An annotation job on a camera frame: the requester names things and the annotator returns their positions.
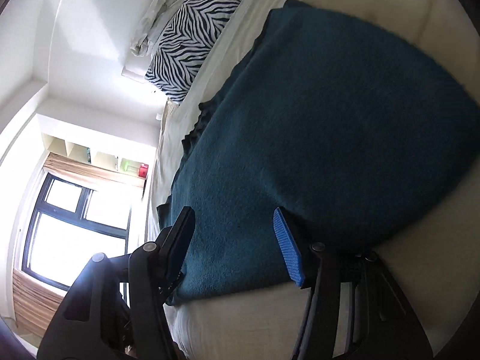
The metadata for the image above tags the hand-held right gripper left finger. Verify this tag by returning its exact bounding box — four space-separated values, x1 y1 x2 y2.
37 206 196 360

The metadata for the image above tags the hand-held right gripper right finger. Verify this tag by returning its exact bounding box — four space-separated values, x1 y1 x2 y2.
272 207 436 360

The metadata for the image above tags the teal knit sweater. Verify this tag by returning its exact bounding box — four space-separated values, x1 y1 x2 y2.
157 0 480 306

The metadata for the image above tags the bed with cream sheet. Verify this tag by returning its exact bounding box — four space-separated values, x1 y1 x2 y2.
144 0 480 360

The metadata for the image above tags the black framed window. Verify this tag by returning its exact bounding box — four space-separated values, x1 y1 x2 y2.
20 172 133 292

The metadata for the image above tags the beige curtain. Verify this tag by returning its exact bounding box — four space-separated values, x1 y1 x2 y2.
12 269 65 323
43 154 147 190

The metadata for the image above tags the white cubby shelf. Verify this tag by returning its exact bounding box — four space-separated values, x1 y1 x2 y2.
39 133 151 179

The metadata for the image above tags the zebra print pillow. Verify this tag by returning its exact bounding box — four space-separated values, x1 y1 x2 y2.
144 0 246 105

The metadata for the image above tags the white crumpled duvet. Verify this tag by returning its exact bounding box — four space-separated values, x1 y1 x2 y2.
129 0 211 57

